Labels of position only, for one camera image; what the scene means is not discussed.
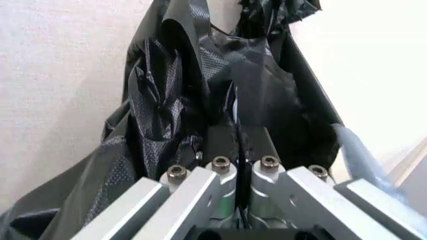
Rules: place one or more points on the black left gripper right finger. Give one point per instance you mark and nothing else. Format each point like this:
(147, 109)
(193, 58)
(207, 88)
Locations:
(300, 200)

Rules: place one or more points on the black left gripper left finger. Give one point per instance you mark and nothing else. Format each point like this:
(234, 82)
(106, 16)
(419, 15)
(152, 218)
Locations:
(187, 200)

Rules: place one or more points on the black plastic garbage bag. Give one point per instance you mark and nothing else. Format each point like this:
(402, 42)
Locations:
(207, 82)

